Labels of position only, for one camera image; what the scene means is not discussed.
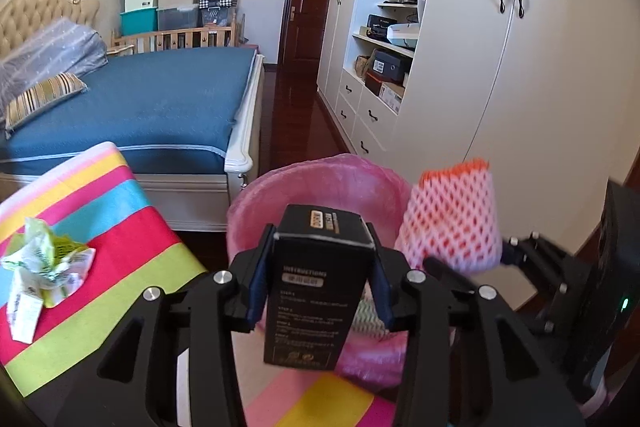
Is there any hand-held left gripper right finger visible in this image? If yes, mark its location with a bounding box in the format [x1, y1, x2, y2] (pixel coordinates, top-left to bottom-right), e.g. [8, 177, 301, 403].
[366, 223, 586, 427]

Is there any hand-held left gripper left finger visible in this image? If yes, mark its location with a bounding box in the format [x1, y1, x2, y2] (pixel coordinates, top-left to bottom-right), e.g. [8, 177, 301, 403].
[82, 223, 278, 427]

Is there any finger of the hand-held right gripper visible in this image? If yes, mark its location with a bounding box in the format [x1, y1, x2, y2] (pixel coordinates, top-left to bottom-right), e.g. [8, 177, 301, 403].
[424, 256, 485, 291]
[501, 232, 592, 304]

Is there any green white striped cloth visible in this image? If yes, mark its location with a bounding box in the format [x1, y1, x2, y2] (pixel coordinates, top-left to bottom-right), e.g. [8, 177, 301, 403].
[350, 294, 396, 335]

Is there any pink foam fruit net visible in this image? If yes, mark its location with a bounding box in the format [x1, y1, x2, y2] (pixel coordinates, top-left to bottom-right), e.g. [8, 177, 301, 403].
[395, 158, 503, 275]

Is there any black cardboard box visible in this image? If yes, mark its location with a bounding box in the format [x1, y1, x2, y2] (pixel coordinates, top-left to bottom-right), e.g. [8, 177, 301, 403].
[264, 204, 377, 372]

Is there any pink bag-lined waste bin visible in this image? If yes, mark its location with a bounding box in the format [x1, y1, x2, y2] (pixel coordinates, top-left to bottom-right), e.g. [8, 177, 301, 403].
[226, 153, 456, 408]

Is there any bed with blue sheet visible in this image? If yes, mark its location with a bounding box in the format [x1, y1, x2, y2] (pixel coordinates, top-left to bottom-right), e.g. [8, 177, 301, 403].
[0, 52, 266, 233]

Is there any colourful striped tablecloth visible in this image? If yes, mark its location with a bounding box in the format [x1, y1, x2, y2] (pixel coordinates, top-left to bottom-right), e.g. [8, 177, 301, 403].
[0, 142, 401, 427]

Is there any printed cardboard box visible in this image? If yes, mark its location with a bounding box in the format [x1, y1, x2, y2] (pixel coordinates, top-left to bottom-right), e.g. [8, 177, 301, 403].
[380, 82, 406, 112]

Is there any white wardrobe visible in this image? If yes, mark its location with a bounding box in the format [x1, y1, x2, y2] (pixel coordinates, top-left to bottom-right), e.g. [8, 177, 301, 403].
[317, 0, 640, 258]

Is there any blue mattress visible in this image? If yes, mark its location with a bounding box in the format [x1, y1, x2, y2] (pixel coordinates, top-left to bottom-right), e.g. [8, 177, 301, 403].
[0, 47, 258, 175]

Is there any crumpled green white wrapper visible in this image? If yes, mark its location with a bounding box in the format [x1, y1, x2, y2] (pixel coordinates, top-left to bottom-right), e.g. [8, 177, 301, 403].
[0, 217, 97, 343]

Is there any black safe box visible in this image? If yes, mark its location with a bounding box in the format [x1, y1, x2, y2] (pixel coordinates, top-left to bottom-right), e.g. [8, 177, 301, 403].
[370, 49, 413, 82]

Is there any black electronic device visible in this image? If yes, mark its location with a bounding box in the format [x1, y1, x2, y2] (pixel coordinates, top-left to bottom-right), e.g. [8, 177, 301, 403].
[367, 14, 398, 40]

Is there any grey translucent storage box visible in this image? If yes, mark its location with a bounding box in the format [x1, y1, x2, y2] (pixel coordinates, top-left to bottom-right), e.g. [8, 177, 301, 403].
[156, 4, 201, 32]

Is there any dark brown room door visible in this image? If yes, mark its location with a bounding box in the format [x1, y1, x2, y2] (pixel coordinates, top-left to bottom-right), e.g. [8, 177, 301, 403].
[277, 0, 338, 65]

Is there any striped pillow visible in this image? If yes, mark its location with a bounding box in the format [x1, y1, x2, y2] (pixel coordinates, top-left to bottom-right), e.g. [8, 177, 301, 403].
[5, 73, 88, 132]

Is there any teal storage box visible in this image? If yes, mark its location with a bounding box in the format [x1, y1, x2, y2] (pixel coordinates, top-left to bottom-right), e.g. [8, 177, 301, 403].
[120, 8, 160, 36]

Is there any grey wrapped pillow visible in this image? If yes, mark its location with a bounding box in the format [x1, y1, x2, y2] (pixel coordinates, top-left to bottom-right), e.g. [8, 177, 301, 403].
[0, 18, 110, 108]

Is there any beige tufted headboard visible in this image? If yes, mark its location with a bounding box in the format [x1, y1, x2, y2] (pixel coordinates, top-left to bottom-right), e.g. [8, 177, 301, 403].
[0, 0, 101, 58]

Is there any wooden crib rail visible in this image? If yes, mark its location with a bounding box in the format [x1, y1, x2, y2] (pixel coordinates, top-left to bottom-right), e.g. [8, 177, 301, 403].
[111, 14, 246, 55]

